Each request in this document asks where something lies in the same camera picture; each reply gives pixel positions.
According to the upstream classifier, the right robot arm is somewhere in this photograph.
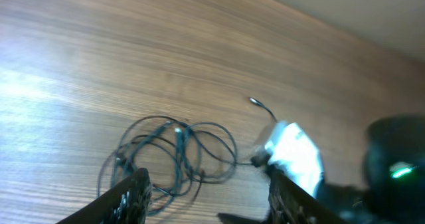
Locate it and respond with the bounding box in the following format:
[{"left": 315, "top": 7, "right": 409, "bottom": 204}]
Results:
[{"left": 316, "top": 114, "right": 424, "bottom": 223}]

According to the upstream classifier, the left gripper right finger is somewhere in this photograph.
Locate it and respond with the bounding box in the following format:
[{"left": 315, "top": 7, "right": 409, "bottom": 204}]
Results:
[{"left": 265, "top": 170, "right": 347, "bottom": 224}]

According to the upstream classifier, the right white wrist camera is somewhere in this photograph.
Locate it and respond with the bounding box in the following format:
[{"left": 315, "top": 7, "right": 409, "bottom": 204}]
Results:
[{"left": 251, "top": 120, "right": 324, "bottom": 197}]

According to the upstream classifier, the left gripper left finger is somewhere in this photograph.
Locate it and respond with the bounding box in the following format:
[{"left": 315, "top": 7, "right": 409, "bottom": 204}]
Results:
[{"left": 58, "top": 168, "right": 152, "bottom": 224}]

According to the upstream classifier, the black USB cable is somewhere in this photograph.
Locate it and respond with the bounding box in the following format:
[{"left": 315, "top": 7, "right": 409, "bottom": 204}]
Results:
[
  {"left": 96, "top": 115, "right": 207, "bottom": 217},
  {"left": 112, "top": 96, "right": 280, "bottom": 198}
]

